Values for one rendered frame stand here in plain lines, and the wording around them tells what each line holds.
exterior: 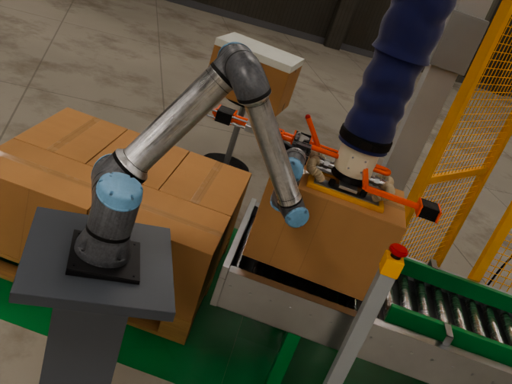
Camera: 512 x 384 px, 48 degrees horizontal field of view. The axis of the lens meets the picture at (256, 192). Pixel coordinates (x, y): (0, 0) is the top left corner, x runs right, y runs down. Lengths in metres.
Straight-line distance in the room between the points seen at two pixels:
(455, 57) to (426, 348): 1.58
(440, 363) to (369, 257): 0.54
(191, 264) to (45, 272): 0.87
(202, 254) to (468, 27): 1.83
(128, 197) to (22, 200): 1.03
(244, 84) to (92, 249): 0.73
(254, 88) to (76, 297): 0.85
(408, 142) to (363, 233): 1.17
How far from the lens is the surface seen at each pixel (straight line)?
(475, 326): 2.97
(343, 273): 2.53
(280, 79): 4.22
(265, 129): 1.91
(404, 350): 2.57
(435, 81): 3.41
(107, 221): 1.90
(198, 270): 2.65
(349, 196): 2.44
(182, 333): 2.87
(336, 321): 2.49
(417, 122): 3.46
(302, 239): 2.47
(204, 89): 1.95
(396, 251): 2.11
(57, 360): 2.21
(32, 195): 2.79
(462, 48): 3.34
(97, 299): 1.88
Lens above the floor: 1.95
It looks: 26 degrees down
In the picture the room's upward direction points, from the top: 19 degrees clockwise
